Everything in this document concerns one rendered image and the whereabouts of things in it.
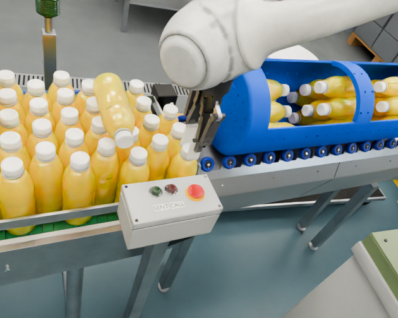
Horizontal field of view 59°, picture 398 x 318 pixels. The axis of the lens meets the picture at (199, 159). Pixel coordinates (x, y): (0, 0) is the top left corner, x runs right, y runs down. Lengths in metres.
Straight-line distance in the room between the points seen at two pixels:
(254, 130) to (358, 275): 0.48
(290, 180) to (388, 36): 3.82
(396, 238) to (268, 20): 0.74
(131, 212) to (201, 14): 0.41
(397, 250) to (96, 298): 1.29
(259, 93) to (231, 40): 0.49
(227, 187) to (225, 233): 1.01
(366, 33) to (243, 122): 4.33
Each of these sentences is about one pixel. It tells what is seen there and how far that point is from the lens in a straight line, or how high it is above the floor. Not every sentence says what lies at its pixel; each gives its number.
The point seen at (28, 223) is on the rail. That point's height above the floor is 0.96.
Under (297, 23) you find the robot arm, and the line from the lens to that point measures 0.47.
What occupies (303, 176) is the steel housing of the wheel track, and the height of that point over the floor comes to 0.87.
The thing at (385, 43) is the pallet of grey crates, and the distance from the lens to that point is 4.96.
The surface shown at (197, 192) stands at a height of 1.11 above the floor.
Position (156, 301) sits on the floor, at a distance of 1.83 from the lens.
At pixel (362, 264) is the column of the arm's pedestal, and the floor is 0.97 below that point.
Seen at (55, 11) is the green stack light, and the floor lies 1.18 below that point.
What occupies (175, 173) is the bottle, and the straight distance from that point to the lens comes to 0.87.
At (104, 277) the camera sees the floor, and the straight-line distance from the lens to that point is 1.85.
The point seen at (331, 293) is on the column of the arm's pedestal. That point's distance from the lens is 1.19.
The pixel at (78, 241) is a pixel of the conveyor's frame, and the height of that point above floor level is 0.88.
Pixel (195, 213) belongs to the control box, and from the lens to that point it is 0.74.
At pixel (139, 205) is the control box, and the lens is 0.72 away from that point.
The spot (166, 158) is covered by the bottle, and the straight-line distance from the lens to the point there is 0.87.
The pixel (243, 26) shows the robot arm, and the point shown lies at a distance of 0.47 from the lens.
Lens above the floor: 1.68
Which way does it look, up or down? 44 degrees down
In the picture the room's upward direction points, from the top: 21 degrees clockwise
